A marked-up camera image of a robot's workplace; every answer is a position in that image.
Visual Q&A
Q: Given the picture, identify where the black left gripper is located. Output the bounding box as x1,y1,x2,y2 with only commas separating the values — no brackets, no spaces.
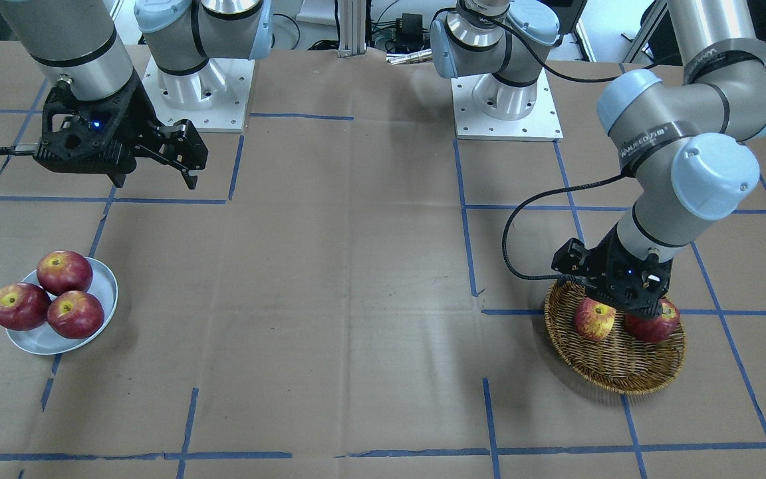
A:
551,226,673,317

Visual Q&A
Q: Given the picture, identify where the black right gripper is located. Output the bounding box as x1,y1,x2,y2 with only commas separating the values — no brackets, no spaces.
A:
33,72,209,190

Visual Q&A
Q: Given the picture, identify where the yellow-red apple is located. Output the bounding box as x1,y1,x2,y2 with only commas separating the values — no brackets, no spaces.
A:
573,297,617,342

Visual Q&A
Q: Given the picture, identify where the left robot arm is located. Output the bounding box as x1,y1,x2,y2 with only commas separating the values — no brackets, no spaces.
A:
431,1,766,318

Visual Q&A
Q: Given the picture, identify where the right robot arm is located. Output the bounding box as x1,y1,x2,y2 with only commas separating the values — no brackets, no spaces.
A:
0,1,273,189

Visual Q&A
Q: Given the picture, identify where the dark red apple in basket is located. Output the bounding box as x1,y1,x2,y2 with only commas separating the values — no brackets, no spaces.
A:
624,298,680,343

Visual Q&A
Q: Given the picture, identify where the wicker basket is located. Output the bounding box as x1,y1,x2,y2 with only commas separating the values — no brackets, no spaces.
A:
544,281,686,395

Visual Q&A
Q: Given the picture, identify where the red apple on plate back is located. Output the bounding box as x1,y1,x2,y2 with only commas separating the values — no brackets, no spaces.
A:
36,249,93,296

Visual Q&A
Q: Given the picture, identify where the red apple on plate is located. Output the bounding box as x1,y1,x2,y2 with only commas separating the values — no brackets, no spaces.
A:
0,282,52,331
36,249,93,296
47,290,104,339

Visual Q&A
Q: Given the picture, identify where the red apple on plate front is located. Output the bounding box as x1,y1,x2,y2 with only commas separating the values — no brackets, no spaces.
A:
47,290,104,339

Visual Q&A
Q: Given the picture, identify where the light blue plate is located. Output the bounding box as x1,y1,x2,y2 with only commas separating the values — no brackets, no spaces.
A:
5,257,118,355

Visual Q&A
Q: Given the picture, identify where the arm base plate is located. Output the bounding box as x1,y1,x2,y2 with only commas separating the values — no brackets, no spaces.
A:
450,70,563,142
141,59,256,134

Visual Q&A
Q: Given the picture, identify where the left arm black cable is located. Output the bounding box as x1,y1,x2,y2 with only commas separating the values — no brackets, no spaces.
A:
457,5,683,281

